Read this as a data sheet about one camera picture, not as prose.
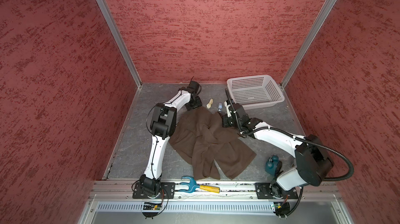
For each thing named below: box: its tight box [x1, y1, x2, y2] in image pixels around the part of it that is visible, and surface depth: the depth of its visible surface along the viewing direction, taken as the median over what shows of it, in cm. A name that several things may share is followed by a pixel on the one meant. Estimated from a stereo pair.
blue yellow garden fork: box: [179, 176, 221, 194], surface depth 76 cm
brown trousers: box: [168, 105, 257, 181], surface depth 87 cm
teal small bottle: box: [265, 153, 279, 176], surface depth 77 cm
